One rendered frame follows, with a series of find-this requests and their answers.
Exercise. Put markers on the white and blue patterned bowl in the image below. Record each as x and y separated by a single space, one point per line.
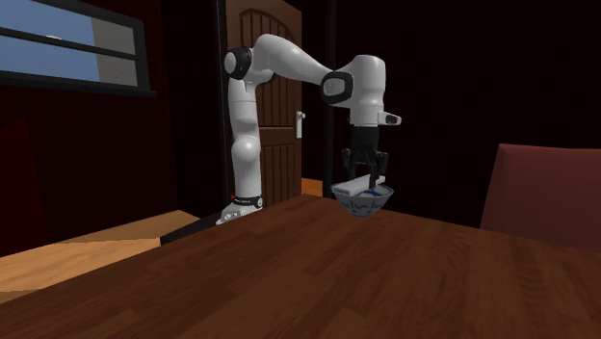
364 203

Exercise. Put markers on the brown wooden door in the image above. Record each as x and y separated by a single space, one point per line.
277 141

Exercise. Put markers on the black framed window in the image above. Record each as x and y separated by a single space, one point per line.
65 44

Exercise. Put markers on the dark red chair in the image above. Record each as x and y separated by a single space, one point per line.
544 197

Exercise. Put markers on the dark robot stand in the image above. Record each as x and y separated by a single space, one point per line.
188 230

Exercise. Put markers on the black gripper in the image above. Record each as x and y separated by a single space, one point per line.
365 140

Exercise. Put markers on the white flat remote control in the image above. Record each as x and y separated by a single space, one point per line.
353 185

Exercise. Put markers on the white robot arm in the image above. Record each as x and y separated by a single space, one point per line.
244 122

